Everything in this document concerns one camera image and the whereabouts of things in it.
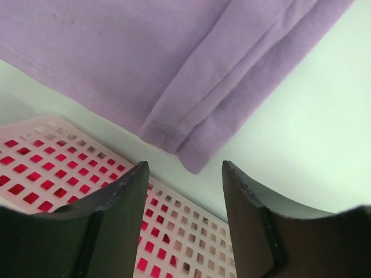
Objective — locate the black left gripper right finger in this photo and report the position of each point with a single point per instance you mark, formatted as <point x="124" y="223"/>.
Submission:
<point x="274" y="236"/>

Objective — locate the lilac t-shirt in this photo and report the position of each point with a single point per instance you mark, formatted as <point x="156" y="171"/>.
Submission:
<point x="184" y="76"/>

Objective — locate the red t-shirt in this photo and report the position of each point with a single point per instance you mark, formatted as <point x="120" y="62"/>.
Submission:
<point x="40" y="177"/>

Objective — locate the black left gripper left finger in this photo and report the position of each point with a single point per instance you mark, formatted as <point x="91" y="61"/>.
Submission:
<point x="96" y="236"/>

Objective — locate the white plastic laundry basket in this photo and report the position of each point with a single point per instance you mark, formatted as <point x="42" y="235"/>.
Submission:
<point x="199" y="241"/>

